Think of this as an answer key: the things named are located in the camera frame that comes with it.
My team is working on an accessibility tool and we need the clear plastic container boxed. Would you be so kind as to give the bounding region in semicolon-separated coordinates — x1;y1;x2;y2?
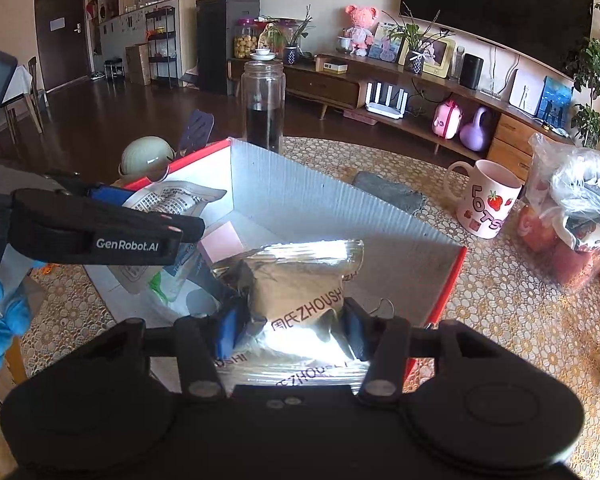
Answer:
516;132;600;295

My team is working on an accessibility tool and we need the pale green helmet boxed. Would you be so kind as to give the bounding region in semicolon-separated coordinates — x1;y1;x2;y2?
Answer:
119;136;176;181

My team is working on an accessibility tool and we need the wooden dining chair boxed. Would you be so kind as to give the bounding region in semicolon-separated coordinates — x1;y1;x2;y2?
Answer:
2;56;48;136

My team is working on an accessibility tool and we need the silver snack packet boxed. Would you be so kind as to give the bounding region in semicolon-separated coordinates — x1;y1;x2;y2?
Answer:
125;180;228;226
212;340;373;391
210;239;365;356

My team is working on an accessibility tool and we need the dark wooden door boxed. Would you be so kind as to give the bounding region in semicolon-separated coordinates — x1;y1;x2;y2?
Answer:
34;0;92;95

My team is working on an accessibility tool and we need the large leafy houseplant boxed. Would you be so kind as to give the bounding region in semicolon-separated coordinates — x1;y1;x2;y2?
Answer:
565;0;600;153

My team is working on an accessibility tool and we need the clear packet with green print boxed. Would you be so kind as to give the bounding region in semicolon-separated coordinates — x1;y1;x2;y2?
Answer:
107;247;216;311

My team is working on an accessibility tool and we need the purple plastic chair back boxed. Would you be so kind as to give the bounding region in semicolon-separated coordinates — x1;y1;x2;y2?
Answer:
177;109;216;158

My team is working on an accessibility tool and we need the floral lace covered desktop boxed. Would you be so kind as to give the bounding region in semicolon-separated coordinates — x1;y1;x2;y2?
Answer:
0;136;600;476

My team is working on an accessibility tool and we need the person's left hand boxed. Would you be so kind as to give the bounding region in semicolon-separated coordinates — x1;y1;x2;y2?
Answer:
0;266;33;373

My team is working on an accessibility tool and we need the clear plastic bag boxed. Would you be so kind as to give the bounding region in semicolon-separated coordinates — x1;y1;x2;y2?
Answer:
529;132;600;241

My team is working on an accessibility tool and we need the small plant in blue pot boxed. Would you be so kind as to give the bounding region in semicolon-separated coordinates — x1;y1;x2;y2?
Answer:
260;5;315;66

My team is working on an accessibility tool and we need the white router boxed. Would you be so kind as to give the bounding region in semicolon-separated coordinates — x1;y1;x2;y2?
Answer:
364;81;410;120

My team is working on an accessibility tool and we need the small standing picture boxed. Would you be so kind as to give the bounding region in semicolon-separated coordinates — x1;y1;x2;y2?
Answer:
367;21;406;64

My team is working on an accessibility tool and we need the pink strawberry mug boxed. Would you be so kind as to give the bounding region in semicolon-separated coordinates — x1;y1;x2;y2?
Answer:
444;159;523;240

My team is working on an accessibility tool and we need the grey cloth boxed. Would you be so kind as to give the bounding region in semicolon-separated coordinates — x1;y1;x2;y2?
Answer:
352;171;427;216

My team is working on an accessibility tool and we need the black television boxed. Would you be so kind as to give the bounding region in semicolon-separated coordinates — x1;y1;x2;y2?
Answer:
399;0;595;73

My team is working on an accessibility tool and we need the glass bottle with dark liquid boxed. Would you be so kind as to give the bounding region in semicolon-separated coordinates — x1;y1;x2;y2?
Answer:
241;59;286;155

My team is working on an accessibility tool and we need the white standing board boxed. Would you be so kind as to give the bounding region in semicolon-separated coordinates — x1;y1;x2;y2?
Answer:
507;67;546;117

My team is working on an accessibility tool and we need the wall shelving unit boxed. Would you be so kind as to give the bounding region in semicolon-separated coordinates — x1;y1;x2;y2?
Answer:
87;0;201;68

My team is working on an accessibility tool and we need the clear water bottle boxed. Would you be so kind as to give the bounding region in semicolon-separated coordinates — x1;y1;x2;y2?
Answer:
451;45;467;82

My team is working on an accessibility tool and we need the black speaker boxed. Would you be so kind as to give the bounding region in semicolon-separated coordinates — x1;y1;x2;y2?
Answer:
459;52;485;91

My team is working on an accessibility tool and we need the pink toy case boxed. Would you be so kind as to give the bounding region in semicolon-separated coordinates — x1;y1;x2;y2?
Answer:
431;99;463;140

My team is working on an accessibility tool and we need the jar of yellow snacks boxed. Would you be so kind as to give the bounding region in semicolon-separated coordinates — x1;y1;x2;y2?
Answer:
232;17;259;60

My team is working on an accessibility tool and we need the pink paper card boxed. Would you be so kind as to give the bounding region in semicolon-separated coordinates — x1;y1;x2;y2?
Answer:
198;221;246;266

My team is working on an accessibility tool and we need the tall black cabinet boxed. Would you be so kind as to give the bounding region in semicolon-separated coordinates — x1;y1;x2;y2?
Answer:
196;0;261;97

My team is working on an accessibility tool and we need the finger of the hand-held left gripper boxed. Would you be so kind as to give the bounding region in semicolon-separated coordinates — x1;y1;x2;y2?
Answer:
45;175;136;207
184;252;242;307

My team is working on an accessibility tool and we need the brown cardboard carton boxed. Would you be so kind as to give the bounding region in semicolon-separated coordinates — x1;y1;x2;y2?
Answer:
125;42;153;87

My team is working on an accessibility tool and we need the metal wire ring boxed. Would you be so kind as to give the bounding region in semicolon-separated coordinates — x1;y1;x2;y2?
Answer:
367;297;396;320

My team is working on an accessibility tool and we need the pink plush doll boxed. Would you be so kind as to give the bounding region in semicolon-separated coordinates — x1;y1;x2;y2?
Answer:
344;4;379;58

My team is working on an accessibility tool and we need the purple kettlebell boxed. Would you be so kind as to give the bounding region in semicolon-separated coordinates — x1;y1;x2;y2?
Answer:
459;106;496;152

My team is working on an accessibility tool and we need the wooden television cabinet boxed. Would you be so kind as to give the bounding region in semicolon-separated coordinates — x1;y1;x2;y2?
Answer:
228;52;576;183

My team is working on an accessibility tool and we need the printed white pouch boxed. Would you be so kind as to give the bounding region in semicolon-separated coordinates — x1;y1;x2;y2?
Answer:
555;205;600;253

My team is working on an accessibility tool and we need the red cardboard box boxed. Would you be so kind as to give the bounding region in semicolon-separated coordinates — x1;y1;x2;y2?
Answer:
82;137;468;333

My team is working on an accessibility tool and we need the potted plant with twigs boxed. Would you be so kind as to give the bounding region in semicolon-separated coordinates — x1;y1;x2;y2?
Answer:
382;2;456;76

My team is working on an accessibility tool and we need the small white box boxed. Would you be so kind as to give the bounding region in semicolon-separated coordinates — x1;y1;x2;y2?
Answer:
315;55;350;76

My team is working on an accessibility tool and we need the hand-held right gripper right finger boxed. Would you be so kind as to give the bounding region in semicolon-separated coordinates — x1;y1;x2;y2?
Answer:
341;297;481;407

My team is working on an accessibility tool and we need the yellow photo frame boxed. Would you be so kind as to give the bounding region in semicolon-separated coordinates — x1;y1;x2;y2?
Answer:
420;36;457;79

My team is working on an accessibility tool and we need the black shelf rack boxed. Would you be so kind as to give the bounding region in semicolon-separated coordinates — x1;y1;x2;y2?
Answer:
145;6;181;91

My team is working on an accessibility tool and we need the blue painting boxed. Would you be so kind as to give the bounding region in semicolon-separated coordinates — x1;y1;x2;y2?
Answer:
535;76;574;128

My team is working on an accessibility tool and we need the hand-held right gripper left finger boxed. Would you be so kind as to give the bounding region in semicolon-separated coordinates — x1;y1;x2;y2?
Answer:
112;300;253;401

